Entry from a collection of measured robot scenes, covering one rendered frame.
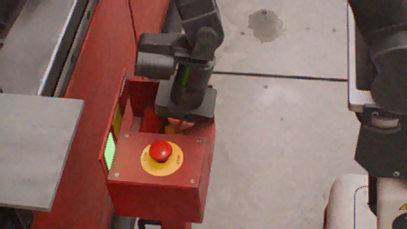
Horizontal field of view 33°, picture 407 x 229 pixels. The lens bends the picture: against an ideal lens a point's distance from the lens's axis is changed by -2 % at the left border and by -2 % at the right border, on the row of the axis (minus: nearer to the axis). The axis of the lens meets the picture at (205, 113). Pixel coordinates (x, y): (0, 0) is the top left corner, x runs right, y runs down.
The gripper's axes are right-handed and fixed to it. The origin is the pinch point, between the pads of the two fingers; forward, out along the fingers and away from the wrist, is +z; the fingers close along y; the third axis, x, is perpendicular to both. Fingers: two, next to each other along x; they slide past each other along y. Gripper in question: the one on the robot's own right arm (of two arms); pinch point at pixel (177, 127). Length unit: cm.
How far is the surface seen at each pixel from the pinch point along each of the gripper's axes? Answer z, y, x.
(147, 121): 0.7, 5.6, -0.4
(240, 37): 70, -19, -98
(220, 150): 71, -18, -49
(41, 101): -21.2, 21.0, 17.1
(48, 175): -22.3, 16.6, 29.4
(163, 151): -6.6, 2.0, 10.5
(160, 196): 0.0, 0.6, 15.1
